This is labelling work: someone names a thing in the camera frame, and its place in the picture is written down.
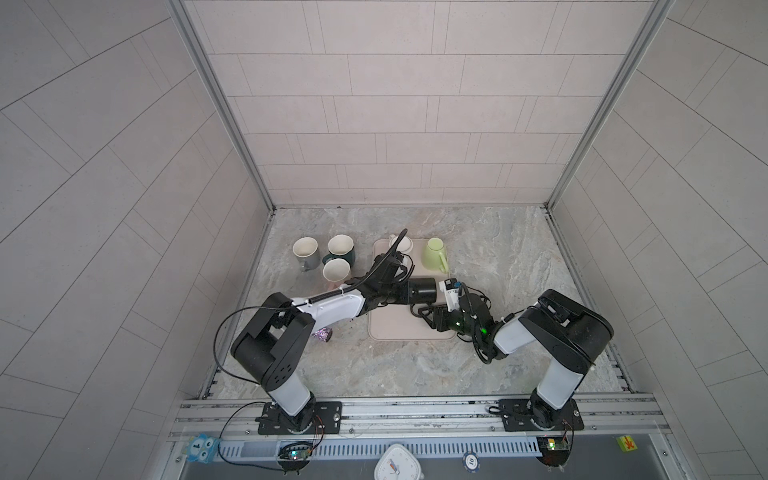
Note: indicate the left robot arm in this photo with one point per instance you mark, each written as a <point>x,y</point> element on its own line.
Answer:
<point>271,345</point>

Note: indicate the pink mug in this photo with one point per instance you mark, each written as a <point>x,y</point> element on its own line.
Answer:
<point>335,272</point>

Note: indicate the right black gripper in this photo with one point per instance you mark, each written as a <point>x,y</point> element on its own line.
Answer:
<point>438,312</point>

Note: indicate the right circuit board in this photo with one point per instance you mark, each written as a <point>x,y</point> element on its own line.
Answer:
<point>555,451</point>

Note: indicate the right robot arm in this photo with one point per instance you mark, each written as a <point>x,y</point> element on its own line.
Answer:
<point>573,335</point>

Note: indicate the aluminium mounting rail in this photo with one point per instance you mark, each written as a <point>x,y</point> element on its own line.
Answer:
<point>411,417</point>

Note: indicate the white kitchen timer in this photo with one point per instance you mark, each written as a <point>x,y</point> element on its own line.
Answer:
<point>398,463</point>

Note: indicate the black mug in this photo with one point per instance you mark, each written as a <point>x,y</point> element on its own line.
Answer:
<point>421,295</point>

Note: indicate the round blue badge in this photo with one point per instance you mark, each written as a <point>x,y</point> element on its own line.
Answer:
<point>470,462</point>

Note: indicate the beige plastic tray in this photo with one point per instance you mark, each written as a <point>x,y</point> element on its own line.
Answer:
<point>395,322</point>

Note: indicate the circuit board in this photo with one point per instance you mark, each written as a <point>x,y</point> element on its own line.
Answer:
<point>555,451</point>
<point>297,451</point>

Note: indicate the light green mug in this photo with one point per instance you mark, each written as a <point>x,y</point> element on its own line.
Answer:
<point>434,256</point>

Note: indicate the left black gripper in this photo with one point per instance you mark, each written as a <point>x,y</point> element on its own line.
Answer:
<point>403,287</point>

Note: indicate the purple glitter tube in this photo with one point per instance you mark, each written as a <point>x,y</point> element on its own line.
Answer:
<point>323,334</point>

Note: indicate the white mug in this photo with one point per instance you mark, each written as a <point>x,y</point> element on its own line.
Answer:
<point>405,245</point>

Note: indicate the grey mug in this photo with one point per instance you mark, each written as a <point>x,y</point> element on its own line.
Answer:
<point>306,251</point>

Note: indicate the dark green mug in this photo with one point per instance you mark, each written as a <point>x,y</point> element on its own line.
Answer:
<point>341,246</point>

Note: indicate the blue tag block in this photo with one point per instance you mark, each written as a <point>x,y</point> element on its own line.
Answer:
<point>202,449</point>

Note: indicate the left circuit board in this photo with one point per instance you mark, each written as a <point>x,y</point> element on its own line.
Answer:
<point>297,451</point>

